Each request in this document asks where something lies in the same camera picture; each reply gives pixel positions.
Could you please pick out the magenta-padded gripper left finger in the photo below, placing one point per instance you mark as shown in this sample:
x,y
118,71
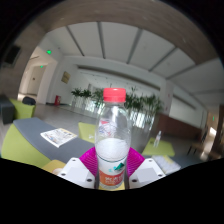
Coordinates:
x,y
77,171

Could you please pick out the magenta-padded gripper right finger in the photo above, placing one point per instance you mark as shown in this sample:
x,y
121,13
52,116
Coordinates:
x,y
146,171

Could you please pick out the clear water bottle red cap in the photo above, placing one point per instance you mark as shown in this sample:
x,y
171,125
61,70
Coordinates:
x,y
112,150

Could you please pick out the small clear drink bottle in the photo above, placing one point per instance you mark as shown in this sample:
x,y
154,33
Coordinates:
x,y
157,140

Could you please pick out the white printed magazine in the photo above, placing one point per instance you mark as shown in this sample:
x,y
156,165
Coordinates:
x,y
58,136

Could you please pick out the row of potted green plants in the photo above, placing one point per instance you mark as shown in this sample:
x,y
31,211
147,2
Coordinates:
x,y
146,105

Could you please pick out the red fire extinguisher box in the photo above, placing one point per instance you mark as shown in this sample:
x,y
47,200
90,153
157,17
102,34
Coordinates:
x,y
57,100

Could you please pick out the dark grey ottoman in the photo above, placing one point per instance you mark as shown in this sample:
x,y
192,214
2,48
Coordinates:
x,y
6,111

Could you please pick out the framed wall picture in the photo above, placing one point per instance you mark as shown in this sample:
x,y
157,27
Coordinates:
x,y
66,77

